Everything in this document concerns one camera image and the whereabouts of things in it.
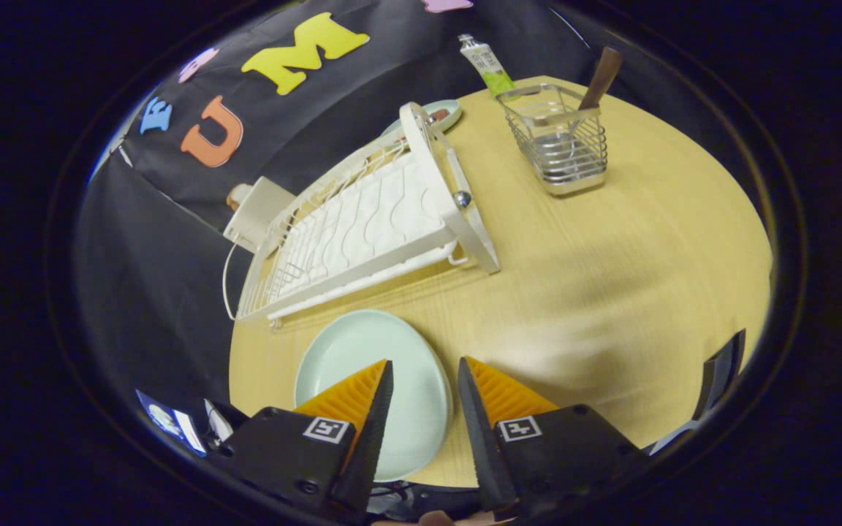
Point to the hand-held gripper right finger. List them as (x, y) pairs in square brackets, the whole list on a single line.
[(476, 438)]

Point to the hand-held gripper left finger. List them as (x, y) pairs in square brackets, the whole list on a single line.
[(370, 438)]

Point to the white dish rack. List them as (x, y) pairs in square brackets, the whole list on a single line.
[(362, 219)]

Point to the small light green plate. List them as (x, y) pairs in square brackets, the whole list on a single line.
[(452, 111)]

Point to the white object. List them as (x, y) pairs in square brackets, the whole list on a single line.
[(216, 420)]

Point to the blue lit screen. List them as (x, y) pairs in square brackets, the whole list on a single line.
[(165, 420)]

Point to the white toaster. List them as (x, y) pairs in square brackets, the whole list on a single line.
[(256, 215)]

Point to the bread slice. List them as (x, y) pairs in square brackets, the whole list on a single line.
[(237, 196)]

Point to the brown food pieces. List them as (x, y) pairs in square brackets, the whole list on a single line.
[(438, 115)]

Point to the green and white bottle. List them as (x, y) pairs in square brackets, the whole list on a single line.
[(488, 66)]

